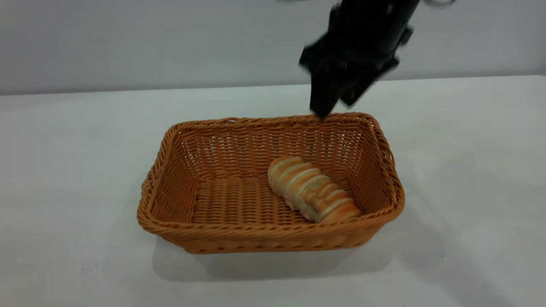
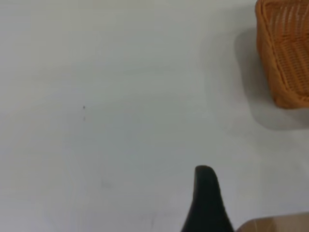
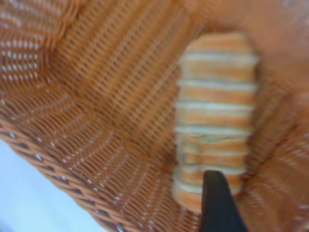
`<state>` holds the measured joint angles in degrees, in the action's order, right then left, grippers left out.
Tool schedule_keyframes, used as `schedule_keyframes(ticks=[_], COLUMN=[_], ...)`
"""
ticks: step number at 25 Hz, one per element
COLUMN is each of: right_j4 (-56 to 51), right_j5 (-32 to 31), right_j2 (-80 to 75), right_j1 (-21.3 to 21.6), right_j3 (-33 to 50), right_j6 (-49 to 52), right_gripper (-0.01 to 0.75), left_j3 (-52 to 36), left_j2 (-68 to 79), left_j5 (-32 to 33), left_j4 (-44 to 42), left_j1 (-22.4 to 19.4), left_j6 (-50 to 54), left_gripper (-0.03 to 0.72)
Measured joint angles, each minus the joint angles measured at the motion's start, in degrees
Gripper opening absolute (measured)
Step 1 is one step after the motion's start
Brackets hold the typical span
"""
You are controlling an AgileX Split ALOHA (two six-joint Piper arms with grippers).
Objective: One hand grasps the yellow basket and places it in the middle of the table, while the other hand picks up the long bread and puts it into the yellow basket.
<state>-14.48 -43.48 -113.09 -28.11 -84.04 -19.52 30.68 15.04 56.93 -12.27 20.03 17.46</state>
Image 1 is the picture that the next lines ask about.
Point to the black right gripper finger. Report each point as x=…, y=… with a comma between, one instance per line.
x=325, y=91
x=358, y=87

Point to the orange-brown woven wicker basket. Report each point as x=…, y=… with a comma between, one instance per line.
x=239, y=200

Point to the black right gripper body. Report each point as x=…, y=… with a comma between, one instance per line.
x=367, y=34

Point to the long ridged bread roll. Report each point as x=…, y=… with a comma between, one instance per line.
x=311, y=192

